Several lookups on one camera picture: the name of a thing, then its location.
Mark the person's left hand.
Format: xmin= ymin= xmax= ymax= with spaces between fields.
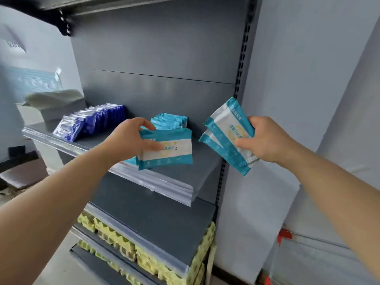
xmin=102 ymin=117 xmax=163 ymax=169

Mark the person's right hand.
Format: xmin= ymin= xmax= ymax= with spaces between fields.
xmin=235 ymin=116 xmax=301 ymax=164

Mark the teal white wet wipe pack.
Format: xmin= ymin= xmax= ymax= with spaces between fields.
xmin=138 ymin=128 xmax=193 ymax=171
xmin=204 ymin=97 xmax=260 ymax=176
xmin=199 ymin=129 xmax=227 ymax=159

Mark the person's right forearm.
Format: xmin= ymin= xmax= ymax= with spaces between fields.
xmin=279 ymin=139 xmax=380 ymax=283

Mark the person's left forearm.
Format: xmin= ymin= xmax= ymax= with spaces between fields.
xmin=0 ymin=144 xmax=119 ymax=285

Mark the row of teal packets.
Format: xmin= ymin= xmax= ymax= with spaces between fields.
xmin=124 ymin=113 xmax=189 ymax=167

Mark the row of dark blue packets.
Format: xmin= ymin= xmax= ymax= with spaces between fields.
xmin=52 ymin=103 xmax=127 ymax=142

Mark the grey metal shelving unit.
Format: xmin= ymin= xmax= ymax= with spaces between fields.
xmin=22 ymin=0 xmax=263 ymax=285

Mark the red plastic tag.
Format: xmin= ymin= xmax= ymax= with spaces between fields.
xmin=277 ymin=229 xmax=293 ymax=246

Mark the white folded cloth stack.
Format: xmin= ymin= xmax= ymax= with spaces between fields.
xmin=16 ymin=89 xmax=87 ymax=122

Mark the stack of yellow egg trays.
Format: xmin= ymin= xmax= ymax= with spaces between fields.
xmin=76 ymin=212 xmax=216 ymax=285

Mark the brown padded stool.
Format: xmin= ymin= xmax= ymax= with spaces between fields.
xmin=0 ymin=159 xmax=49 ymax=191

